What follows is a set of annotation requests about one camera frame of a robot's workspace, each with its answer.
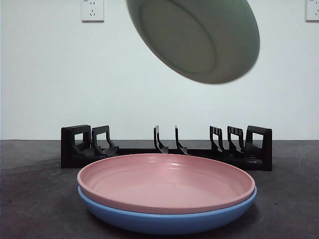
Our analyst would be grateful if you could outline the pink round plate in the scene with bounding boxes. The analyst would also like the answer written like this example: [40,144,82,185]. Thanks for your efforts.
[76,153,257,215]

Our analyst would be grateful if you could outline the green round plate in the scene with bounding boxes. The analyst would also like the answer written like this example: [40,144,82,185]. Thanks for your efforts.
[126,0,261,85]

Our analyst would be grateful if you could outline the blue round plate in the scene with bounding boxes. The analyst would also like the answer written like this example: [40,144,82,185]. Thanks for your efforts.
[77,185,258,236]

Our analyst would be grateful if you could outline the black plastic plate rack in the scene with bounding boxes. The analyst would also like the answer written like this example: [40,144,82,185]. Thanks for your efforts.
[61,124,273,172]

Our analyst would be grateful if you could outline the white wall socket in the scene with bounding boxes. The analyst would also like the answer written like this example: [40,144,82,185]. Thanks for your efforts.
[306,0,319,22]
[81,0,105,23]

